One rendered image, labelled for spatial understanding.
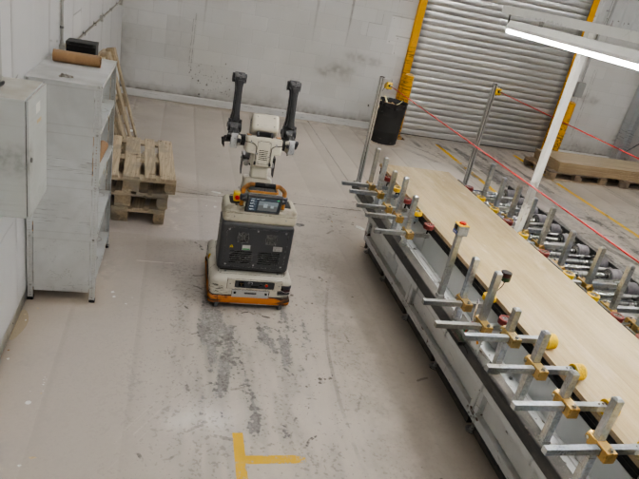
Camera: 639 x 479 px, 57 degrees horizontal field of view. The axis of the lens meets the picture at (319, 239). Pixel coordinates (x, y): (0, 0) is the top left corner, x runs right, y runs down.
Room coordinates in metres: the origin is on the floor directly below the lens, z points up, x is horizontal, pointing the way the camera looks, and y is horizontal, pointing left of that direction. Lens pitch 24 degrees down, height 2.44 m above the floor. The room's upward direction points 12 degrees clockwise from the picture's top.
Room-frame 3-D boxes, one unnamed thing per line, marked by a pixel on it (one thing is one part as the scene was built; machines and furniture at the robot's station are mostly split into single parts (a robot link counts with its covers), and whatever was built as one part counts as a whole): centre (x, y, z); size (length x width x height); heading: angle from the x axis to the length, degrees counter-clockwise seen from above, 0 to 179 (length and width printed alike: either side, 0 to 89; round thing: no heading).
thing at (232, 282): (3.87, 0.41, 0.23); 0.41 x 0.02 x 0.08; 106
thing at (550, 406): (2.13, -1.18, 0.95); 0.50 x 0.04 x 0.04; 107
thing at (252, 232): (4.08, 0.49, 0.59); 0.55 x 0.34 x 0.83; 106
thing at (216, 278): (4.17, 0.52, 0.16); 0.67 x 0.64 x 0.25; 16
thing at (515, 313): (2.65, -1.05, 0.86); 0.04 x 0.04 x 0.48; 17
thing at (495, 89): (5.66, -1.32, 1.25); 0.15 x 0.08 x 1.10; 17
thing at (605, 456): (1.91, -1.27, 0.95); 0.14 x 0.06 x 0.05; 17
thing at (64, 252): (3.90, 1.82, 0.78); 0.90 x 0.45 x 1.55; 17
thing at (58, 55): (4.00, 1.86, 1.59); 0.30 x 0.08 x 0.08; 107
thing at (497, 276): (2.89, -0.98, 0.93); 0.04 x 0.04 x 0.48; 17
